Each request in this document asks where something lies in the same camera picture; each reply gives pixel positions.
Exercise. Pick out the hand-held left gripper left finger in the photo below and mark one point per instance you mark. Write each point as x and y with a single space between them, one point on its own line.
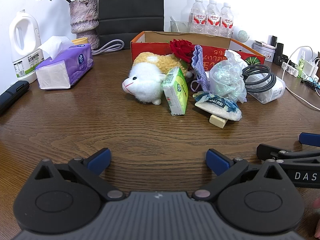
100 158

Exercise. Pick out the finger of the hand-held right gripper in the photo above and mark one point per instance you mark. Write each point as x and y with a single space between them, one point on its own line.
309 138
275 153

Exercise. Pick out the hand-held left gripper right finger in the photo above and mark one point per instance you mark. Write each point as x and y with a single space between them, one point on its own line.
217 161

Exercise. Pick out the beige eraser block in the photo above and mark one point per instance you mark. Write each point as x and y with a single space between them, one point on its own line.
217 122

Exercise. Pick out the blue and white snack packet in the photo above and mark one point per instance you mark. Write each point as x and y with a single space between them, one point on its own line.
220 105

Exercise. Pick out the white plastic jar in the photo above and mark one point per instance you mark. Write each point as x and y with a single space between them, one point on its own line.
272 93

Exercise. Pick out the clear plastic bag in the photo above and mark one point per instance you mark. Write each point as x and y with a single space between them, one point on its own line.
227 80

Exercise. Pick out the green tissue packet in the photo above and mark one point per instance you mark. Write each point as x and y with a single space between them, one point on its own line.
176 90

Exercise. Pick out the white and tan plush sheep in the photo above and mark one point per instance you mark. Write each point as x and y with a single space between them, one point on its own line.
145 85

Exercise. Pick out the purple knitted pouch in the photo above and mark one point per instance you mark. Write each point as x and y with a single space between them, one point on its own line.
200 62

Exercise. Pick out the red artificial rose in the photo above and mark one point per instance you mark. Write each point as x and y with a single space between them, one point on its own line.
181 48

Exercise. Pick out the orange cardboard box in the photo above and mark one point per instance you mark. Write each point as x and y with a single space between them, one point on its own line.
150 47

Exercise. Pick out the clear glass container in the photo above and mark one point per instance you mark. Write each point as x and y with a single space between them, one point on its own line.
180 26

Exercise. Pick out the person's right hand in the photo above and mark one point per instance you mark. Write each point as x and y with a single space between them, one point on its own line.
317 226

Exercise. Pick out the white charger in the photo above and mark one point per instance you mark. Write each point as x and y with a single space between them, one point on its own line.
311 68

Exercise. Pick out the white power strip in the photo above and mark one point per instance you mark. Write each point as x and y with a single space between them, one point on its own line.
291 68

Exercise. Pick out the green spray bottle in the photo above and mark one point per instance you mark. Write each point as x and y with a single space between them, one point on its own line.
301 63

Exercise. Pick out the purple tissue pack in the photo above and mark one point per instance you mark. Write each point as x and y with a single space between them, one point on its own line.
75 65

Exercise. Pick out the printed tin box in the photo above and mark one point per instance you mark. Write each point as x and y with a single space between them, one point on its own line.
265 51

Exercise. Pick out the black case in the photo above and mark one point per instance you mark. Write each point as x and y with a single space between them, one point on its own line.
12 93

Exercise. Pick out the yellow cup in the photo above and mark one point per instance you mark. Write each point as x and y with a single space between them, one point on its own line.
80 40

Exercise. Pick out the white detergent jug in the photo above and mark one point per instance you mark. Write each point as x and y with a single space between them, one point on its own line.
25 62

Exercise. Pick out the small white fan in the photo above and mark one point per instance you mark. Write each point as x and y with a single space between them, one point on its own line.
241 34

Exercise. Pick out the clear water bottle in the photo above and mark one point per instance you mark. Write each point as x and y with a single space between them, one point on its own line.
198 17
227 21
213 18

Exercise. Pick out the mottled purple vase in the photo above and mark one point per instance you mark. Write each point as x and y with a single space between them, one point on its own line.
83 17

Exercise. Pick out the black paper bag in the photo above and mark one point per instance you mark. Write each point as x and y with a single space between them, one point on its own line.
130 10

